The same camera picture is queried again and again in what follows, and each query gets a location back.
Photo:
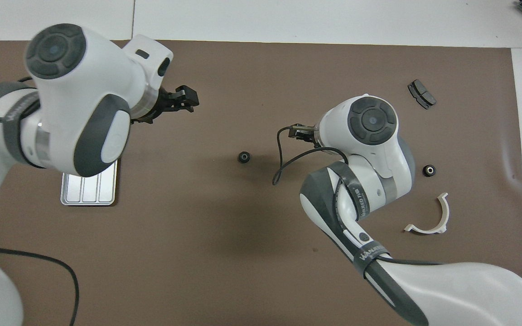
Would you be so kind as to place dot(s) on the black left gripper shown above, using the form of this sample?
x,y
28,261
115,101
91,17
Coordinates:
x,y
163,104

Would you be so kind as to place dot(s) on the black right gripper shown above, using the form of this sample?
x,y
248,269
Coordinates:
x,y
304,132

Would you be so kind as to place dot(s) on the small black bearing gear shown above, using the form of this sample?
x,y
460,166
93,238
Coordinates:
x,y
429,170
244,157

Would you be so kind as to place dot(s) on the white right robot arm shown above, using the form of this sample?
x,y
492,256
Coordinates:
x,y
447,290

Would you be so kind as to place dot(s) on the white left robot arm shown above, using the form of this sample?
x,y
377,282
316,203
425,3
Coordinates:
x,y
75,90

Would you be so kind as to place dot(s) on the silver metal tray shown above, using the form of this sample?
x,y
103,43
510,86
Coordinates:
x,y
89,190

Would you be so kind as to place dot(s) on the short dark brake pad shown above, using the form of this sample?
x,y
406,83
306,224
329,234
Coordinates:
x,y
422,94

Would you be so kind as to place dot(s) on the brown paper table mat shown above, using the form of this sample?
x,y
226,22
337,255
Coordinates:
x,y
197,253

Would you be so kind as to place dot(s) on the white curved plastic bracket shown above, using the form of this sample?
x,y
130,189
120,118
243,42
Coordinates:
x,y
428,231

